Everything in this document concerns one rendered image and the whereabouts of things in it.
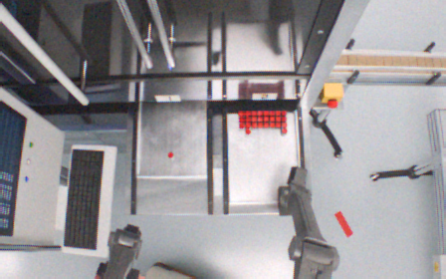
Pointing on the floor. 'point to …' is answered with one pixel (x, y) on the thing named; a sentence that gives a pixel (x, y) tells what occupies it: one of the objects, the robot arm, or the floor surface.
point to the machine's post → (337, 38)
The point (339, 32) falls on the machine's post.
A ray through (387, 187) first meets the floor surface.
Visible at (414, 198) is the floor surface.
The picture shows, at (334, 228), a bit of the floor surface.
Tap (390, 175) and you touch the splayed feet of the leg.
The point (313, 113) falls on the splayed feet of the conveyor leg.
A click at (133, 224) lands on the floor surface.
